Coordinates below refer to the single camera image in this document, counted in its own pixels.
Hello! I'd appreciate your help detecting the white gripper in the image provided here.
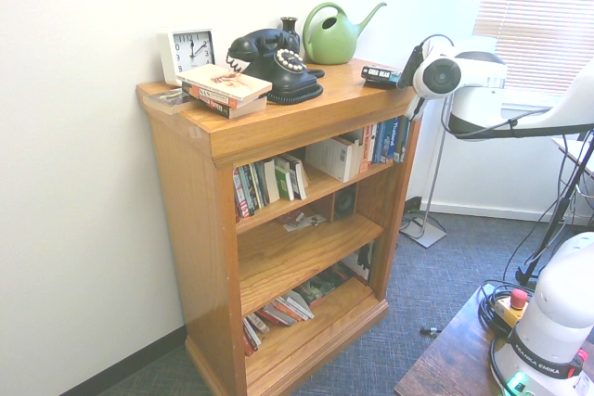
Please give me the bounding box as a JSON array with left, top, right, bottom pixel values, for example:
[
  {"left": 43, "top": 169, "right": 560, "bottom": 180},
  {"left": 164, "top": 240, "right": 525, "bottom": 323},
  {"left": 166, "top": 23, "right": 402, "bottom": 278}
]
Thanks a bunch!
[{"left": 407, "top": 95, "right": 426, "bottom": 121}]

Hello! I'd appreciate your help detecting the Greg Bear paperback book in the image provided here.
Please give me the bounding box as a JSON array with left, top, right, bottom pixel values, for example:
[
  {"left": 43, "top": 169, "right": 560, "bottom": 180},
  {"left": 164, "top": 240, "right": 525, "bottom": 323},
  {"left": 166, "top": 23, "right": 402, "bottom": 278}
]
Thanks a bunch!
[{"left": 360, "top": 65, "right": 404, "bottom": 90}]

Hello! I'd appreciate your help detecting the teal spine book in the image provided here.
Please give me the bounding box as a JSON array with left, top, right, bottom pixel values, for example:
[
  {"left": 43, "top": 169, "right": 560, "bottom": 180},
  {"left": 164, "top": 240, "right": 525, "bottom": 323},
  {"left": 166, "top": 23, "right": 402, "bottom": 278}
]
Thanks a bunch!
[{"left": 399, "top": 115, "right": 412, "bottom": 163}]

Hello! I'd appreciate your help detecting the blue Thailand book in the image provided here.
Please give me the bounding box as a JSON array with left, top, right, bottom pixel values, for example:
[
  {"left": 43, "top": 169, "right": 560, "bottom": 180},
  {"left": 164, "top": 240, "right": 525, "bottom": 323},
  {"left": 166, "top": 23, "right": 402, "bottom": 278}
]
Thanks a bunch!
[{"left": 388, "top": 118, "right": 403, "bottom": 160}]

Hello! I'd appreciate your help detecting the dark blue spine book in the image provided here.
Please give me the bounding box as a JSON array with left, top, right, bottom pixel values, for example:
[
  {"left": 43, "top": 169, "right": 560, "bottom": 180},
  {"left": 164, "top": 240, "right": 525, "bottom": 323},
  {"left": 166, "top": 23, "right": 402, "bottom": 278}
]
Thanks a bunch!
[{"left": 376, "top": 121, "right": 392, "bottom": 163}]

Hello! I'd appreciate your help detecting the orange Washington book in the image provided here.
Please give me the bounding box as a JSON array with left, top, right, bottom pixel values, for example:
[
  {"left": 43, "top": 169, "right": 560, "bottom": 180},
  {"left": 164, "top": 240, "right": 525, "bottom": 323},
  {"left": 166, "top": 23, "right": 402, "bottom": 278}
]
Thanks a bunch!
[{"left": 360, "top": 125, "right": 372, "bottom": 171}]

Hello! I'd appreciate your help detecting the cream white book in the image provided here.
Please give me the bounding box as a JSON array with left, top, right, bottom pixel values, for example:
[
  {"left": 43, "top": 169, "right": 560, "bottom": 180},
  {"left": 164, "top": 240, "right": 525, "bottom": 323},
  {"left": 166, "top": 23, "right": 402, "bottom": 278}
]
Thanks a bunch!
[{"left": 348, "top": 132, "right": 365, "bottom": 179}]

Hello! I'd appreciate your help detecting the black cover book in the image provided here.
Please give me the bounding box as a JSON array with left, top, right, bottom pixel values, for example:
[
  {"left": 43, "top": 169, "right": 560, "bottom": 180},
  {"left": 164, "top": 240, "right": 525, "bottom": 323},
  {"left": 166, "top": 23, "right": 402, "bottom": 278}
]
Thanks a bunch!
[{"left": 290, "top": 153, "right": 309, "bottom": 201}]

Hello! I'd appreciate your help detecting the green spine book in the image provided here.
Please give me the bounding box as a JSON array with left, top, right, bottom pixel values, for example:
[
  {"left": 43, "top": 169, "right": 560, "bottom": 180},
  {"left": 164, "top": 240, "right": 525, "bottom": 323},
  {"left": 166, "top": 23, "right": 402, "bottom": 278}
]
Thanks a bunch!
[{"left": 273, "top": 157, "right": 292, "bottom": 202}]

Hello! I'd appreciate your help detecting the white book black figure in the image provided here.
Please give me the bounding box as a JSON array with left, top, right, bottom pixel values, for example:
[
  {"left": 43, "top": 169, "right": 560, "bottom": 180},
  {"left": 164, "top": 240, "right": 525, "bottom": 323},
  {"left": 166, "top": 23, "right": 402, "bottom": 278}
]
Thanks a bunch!
[{"left": 355, "top": 241, "right": 375, "bottom": 282}]

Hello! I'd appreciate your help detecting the red white spine book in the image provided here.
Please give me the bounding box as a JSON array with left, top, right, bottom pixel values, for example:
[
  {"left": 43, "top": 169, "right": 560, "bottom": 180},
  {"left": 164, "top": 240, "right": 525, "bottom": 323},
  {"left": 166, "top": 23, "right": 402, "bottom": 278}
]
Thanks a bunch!
[{"left": 232, "top": 166, "right": 250, "bottom": 224}]

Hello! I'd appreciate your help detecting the white book red picture cover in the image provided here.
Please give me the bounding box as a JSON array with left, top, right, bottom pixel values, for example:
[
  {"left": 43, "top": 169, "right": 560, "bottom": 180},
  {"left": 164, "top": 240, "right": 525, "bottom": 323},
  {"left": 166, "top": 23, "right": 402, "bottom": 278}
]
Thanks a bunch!
[{"left": 175, "top": 63, "right": 274, "bottom": 103}]

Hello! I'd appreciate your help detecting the orange banded paperback book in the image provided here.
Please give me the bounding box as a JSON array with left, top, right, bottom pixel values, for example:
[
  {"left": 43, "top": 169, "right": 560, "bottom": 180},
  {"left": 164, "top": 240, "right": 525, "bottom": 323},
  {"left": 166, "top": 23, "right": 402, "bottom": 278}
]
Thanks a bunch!
[{"left": 181, "top": 82, "right": 268, "bottom": 110}]

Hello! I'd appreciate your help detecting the large dark green book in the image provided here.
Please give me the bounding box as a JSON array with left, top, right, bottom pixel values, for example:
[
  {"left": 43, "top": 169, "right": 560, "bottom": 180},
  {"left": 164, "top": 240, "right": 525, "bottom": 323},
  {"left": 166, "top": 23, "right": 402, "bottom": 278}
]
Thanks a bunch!
[{"left": 296, "top": 264, "right": 357, "bottom": 308}]

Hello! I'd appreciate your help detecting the dark cover flat book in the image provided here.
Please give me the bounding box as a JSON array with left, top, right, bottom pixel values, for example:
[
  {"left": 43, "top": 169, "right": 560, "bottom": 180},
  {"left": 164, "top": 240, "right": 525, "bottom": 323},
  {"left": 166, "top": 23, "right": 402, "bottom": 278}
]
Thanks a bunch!
[{"left": 142, "top": 87, "right": 196, "bottom": 115}]

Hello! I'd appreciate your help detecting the brown cover book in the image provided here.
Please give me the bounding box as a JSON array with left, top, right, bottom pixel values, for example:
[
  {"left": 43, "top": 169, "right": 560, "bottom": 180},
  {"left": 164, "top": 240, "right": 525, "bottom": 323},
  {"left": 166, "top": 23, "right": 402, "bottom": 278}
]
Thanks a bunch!
[{"left": 241, "top": 319, "right": 261, "bottom": 357}]

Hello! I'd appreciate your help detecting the white text cover paperback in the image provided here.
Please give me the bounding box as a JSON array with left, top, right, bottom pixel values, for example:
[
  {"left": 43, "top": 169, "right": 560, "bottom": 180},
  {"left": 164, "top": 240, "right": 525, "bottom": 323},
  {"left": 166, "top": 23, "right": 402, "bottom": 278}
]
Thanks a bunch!
[{"left": 304, "top": 134, "right": 361, "bottom": 184}]

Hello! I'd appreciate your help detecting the green plastic watering can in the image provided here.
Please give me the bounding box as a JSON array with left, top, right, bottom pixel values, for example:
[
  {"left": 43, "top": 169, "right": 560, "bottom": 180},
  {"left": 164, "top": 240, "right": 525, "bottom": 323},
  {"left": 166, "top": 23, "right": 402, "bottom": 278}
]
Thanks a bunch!
[{"left": 303, "top": 1, "right": 388, "bottom": 66}]

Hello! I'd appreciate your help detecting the small dark speaker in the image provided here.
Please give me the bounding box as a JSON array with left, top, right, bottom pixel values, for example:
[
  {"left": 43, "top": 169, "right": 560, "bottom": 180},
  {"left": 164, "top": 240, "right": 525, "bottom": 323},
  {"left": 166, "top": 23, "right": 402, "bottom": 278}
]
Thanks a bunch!
[{"left": 334, "top": 185, "right": 359, "bottom": 219}]

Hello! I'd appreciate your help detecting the metal floor stand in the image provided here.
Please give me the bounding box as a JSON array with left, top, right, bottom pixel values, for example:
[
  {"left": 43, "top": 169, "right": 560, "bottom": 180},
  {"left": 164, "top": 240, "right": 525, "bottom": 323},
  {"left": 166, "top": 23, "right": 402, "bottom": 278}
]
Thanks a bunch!
[{"left": 399, "top": 96, "right": 449, "bottom": 249}]

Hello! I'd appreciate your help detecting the wooden oak bookcase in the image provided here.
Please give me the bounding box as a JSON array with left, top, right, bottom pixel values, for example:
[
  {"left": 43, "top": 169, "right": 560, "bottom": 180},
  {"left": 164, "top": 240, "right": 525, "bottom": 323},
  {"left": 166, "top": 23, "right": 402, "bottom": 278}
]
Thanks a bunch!
[{"left": 136, "top": 57, "right": 421, "bottom": 396}]

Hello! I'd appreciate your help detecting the white paper sheet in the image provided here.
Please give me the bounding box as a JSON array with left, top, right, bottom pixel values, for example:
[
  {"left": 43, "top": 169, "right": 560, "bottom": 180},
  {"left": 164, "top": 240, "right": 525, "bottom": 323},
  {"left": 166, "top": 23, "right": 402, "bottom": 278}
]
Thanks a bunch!
[{"left": 282, "top": 212, "right": 329, "bottom": 233}]

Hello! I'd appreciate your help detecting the black ceramic vase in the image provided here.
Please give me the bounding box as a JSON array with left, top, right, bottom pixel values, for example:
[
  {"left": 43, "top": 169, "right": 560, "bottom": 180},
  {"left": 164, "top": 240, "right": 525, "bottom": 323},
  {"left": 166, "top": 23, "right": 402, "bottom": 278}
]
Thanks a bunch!
[{"left": 279, "top": 16, "right": 302, "bottom": 52}]

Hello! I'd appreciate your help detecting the black rotary telephone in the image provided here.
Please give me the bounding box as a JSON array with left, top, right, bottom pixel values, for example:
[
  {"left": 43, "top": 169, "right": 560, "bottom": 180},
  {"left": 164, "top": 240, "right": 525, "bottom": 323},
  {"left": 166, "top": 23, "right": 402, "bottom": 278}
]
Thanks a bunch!
[{"left": 226, "top": 28, "right": 326, "bottom": 100}]

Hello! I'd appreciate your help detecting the light wooden board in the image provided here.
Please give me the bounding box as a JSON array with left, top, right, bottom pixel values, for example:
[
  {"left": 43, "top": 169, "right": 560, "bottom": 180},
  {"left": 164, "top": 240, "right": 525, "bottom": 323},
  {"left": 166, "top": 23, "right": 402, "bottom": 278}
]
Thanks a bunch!
[{"left": 550, "top": 134, "right": 594, "bottom": 175}]

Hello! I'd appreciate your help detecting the black tripod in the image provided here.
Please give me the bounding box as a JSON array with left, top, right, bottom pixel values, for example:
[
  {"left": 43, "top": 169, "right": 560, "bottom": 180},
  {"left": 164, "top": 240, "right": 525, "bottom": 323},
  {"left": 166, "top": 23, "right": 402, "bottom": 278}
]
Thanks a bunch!
[{"left": 517, "top": 129, "right": 594, "bottom": 288}]

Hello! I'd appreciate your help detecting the yellow emergency stop button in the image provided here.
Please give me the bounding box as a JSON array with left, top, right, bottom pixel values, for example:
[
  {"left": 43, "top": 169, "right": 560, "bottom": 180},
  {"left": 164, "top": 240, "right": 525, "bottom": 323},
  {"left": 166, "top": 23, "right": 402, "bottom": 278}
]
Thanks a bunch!
[{"left": 493, "top": 287, "right": 531, "bottom": 328}]

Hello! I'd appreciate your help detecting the white square alarm clock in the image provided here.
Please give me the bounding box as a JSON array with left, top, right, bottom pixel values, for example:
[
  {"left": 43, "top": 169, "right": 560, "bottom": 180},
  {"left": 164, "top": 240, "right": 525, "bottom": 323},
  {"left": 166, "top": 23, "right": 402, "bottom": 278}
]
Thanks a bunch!
[{"left": 156, "top": 28, "right": 217, "bottom": 87}]

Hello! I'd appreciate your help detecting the dark brown wooden table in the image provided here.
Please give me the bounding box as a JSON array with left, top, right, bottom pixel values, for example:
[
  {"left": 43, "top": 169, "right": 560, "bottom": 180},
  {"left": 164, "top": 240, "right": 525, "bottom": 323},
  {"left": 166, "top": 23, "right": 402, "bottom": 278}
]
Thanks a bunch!
[{"left": 394, "top": 282, "right": 594, "bottom": 396}]

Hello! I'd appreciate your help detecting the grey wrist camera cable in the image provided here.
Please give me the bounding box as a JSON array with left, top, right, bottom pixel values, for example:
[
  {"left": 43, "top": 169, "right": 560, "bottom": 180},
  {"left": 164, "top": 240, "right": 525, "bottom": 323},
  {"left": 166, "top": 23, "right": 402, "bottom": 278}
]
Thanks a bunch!
[{"left": 417, "top": 34, "right": 551, "bottom": 140}]

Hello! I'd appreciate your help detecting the black floor cable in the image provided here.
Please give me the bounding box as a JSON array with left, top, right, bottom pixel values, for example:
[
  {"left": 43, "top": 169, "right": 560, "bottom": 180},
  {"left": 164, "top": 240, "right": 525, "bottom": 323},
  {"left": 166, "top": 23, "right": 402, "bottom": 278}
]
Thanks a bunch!
[{"left": 401, "top": 198, "right": 426, "bottom": 230}]

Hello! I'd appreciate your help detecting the black cable bundle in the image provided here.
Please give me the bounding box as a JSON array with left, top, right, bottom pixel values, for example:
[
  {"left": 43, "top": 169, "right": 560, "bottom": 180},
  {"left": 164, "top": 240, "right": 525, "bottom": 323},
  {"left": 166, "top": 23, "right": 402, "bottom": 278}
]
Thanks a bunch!
[{"left": 479, "top": 280, "right": 516, "bottom": 339}]

